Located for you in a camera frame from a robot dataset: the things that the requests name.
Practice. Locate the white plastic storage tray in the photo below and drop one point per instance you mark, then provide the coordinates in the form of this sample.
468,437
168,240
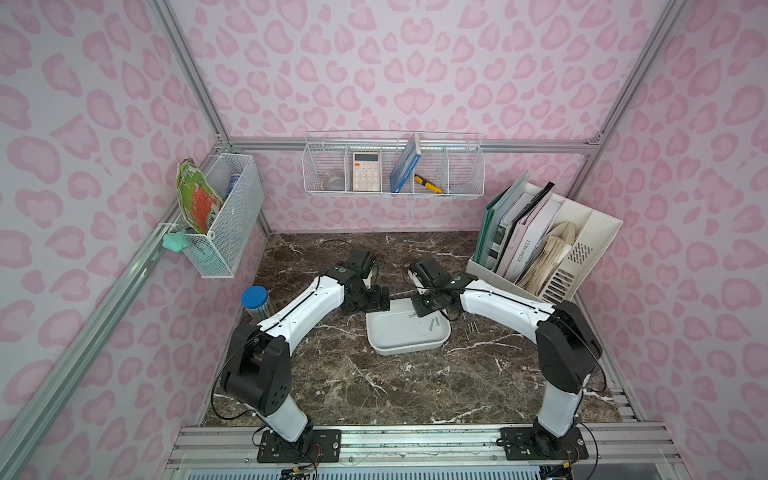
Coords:
400,330

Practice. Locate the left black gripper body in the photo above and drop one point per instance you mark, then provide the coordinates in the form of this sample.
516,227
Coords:
369,297

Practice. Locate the yellow utility knife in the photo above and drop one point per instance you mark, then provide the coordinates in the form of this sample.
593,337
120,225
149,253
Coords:
428,185

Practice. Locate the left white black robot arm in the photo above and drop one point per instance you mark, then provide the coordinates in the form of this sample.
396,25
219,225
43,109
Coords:
257,370

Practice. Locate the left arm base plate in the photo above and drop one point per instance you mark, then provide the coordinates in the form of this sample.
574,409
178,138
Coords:
313,446

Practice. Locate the white wire wall basket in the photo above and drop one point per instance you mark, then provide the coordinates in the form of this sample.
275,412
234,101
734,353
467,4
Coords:
455,162

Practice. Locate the green red snack bag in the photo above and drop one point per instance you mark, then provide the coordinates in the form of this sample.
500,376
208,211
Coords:
198,201

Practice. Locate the white pink calculator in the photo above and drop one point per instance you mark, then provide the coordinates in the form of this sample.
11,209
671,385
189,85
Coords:
366,172

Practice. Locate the mint green wall hook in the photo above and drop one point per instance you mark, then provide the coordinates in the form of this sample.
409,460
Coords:
175,241

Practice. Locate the white file organizer rack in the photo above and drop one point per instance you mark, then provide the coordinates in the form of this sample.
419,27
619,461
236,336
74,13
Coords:
540,245

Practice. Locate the green folder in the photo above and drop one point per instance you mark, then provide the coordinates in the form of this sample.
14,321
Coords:
495,212

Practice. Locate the blue lid clear jar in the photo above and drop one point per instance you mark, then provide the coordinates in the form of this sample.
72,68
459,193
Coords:
256,302

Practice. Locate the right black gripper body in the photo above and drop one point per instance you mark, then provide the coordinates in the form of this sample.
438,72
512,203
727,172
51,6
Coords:
429,298

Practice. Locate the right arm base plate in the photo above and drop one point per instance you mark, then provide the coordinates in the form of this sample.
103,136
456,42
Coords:
535,443

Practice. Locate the clear tape roll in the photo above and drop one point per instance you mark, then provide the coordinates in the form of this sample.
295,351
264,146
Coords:
334,181

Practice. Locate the pink white book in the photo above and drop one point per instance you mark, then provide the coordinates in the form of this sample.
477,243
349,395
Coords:
526,236

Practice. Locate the blue book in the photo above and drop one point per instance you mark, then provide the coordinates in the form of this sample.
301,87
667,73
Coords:
405,166

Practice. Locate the beige paper bundle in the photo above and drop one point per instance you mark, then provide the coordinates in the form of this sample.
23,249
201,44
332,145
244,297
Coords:
555,248

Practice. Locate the white mesh side basket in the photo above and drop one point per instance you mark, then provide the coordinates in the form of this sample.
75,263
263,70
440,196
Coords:
217,254

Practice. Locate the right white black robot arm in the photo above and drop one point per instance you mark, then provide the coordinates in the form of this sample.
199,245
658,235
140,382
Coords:
568,349

